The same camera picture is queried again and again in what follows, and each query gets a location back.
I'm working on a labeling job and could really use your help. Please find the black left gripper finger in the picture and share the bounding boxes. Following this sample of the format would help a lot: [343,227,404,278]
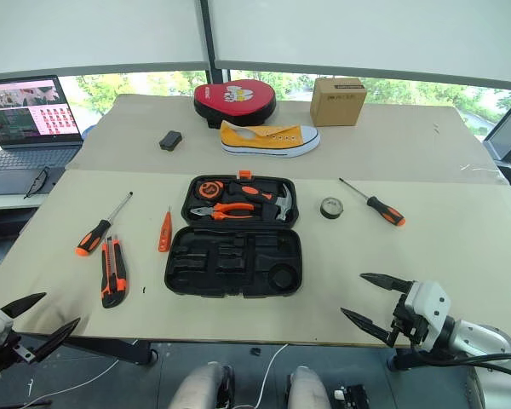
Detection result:
[0,292,47,319]
[30,317,81,364]

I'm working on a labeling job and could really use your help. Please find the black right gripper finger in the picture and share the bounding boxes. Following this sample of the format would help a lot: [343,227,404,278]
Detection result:
[340,308,399,348]
[359,273,415,295]

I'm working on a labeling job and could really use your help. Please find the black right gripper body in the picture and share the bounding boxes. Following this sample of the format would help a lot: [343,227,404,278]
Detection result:
[390,292,430,349]

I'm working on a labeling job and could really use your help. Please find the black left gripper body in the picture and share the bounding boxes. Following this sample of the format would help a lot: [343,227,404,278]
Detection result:
[0,325,40,372]

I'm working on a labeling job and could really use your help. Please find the black tool case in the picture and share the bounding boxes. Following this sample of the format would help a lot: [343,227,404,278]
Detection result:
[164,169,304,299]

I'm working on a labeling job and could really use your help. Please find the short shaft orange black screwdriver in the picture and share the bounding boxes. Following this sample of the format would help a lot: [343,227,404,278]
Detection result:
[338,177,407,228]

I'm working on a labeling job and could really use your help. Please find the black white floor device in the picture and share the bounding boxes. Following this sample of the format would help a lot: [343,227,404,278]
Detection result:
[331,383,370,409]

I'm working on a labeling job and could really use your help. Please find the orange black utility knife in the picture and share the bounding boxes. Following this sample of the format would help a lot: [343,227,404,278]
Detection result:
[100,235,129,309]

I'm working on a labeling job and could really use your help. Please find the grey rounded shape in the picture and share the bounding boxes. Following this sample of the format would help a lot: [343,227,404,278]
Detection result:
[167,361,236,409]
[285,365,331,409]

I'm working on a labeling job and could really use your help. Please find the long shaft orange black screwdriver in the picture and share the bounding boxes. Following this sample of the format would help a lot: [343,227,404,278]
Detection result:
[75,191,135,257]

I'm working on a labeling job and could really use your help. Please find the black electrical tape roll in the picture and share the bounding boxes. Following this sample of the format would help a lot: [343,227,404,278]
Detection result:
[319,196,346,222]

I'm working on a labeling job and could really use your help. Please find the black framed eyeglasses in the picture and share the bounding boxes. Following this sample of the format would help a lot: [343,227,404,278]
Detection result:
[23,166,51,200]

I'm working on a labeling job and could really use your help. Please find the orange voltage tester pen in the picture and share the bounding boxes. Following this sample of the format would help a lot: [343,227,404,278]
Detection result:
[157,205,174,254]

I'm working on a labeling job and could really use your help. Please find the brown cardboard box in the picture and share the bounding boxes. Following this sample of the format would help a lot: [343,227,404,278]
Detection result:
[309,77,369,128]

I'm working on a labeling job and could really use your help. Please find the yellow canvas sneaker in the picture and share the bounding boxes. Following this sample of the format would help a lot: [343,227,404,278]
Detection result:
[219,120,322,159]

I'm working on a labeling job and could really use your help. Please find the open grey laptop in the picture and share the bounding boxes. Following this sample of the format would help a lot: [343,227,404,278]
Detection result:
[0,75,84,198]

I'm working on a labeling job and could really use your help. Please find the orange black tape measure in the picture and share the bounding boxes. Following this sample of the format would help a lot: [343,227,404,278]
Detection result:
[196,180,225,201]

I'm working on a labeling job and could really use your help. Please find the small black box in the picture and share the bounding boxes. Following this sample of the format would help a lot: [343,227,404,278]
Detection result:
[158,130,185,152]

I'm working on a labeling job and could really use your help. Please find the red black boxing pad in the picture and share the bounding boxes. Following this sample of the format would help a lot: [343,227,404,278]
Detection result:
[192,78,278,130]

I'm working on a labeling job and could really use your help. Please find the white roller blind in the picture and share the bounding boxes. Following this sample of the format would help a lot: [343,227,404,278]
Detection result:
[0,0,212,77]
[205,0,511,93]

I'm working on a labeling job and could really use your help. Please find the grey window pillar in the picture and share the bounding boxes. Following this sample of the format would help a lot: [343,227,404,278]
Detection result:
[194,0,232,84]

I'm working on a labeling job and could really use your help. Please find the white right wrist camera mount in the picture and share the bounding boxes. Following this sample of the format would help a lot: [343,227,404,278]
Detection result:
[402,279,453,353]

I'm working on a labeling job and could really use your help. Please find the thin white floor cable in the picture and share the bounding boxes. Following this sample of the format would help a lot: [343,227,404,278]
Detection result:
[25,360,121,404]

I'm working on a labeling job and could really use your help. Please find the black table frame bar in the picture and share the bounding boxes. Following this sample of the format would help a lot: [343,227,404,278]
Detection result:
[14,333,159,367]

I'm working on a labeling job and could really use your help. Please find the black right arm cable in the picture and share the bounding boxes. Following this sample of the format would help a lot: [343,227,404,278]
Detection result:
[387,350,511,381]

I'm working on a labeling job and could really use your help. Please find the claw hammer orange black handle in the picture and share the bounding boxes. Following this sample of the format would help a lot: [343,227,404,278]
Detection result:
[226,181,300,223]

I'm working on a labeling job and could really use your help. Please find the orange handled pliers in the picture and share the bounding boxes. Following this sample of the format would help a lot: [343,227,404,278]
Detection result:
[189,201,257,222]

